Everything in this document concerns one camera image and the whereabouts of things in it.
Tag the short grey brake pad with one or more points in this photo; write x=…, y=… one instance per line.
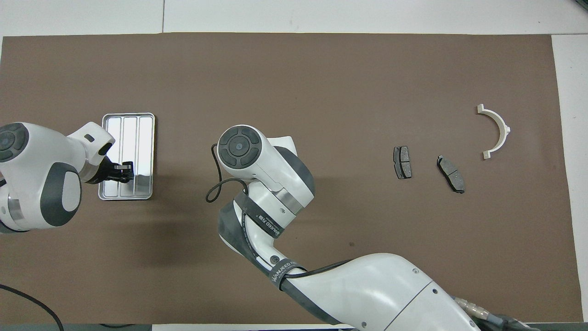
x=403, y=163

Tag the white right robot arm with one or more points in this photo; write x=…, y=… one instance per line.
x=367, y=285

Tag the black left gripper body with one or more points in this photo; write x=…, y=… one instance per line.
x=105, y=172

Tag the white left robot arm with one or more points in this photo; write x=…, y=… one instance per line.
x=36, y=184

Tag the brown table mat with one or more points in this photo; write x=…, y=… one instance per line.
x=294, y=92

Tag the long grey brake pad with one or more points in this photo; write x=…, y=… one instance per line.
x=451, y=174

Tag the white curved plastic bracket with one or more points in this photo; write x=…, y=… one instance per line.
x=503, y=128

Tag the silver metal tray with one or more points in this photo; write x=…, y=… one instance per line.
x=142, y=138

